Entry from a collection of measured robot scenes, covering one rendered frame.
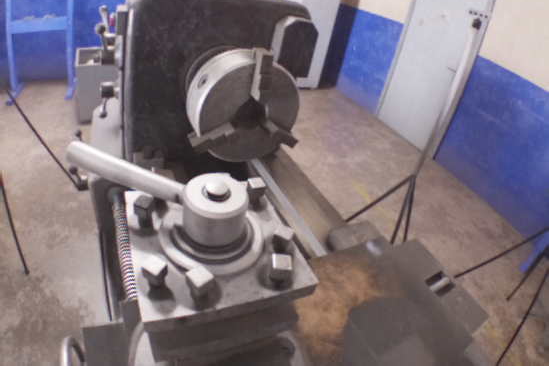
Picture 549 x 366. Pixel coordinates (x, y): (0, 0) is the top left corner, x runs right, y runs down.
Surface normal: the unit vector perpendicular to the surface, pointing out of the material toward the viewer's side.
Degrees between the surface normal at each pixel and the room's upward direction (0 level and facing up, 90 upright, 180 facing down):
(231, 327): 0
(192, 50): 90
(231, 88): 90
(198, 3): 90
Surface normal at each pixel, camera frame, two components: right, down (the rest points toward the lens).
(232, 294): 0.20, -0.83
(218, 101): 0.44, 0.55
